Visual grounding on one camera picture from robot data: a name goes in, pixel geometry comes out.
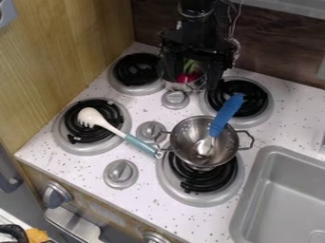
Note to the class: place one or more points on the white and blue pasta spoon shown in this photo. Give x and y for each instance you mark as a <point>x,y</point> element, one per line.
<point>91,117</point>

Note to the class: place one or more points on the red and white toy radish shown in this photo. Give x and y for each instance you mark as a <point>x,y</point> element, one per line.
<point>188,76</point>

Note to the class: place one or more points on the toy stove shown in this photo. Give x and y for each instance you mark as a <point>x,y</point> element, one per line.
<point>199,186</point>

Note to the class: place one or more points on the toy sink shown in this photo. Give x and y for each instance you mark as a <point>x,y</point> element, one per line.
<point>283,202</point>

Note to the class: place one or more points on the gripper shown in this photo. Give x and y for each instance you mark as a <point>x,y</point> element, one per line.
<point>198,42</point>

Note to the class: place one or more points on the silver strainer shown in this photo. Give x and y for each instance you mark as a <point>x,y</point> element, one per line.
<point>190,136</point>

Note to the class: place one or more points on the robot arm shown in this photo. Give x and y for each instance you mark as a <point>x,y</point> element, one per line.
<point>198,14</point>

